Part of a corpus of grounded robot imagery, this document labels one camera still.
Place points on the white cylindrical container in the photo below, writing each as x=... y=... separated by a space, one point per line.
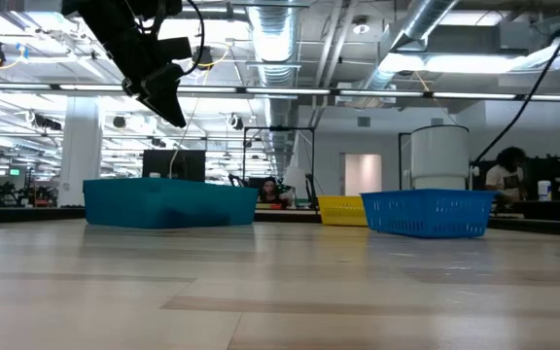
x=439 y=155

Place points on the person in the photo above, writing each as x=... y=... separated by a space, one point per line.
x=506 y=175
x=270 y=192

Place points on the black stand frame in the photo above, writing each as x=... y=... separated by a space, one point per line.
x=244 y=155

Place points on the white column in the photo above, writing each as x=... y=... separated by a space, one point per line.
x=80 y=150

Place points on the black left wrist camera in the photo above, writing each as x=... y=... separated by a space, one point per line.
x=177 y=48

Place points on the white lamp shade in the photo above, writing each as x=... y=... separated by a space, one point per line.
x=295 y=177

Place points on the black cabinet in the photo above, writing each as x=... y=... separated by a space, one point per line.
x=557 y=177

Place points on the black aluminium table frame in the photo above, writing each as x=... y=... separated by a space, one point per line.
x=27 y=214

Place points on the blue plastic basket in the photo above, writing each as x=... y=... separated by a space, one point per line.
x=426 y=214

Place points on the black monitor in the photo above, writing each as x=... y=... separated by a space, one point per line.
x=173 y=165

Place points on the yellow plastic basket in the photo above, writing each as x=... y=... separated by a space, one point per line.
x=340 y=211

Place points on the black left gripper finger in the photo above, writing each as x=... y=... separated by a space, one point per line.
x=168 y=109
x=161 y=80

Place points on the teal plastic bin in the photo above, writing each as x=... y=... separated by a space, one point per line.
x=163 y=201

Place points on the white canister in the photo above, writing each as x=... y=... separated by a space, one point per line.
x=544 y=190

